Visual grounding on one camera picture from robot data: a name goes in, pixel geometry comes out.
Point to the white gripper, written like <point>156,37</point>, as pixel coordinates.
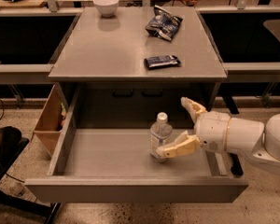
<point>212,131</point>

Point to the clear plastic water bottle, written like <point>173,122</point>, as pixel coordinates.
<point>160,132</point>

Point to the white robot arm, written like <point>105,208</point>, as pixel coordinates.
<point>257,142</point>

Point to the grey open top drawer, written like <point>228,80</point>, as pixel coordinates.
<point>100,165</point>

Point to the grey cabinet counter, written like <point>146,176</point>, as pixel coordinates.
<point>114,49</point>

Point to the dark blue snack bar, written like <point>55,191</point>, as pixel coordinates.
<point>161,62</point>

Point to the crumpled blue chip bag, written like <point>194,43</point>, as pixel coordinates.
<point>164,24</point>

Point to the white ceramic bowl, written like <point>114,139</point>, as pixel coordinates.
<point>106,8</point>

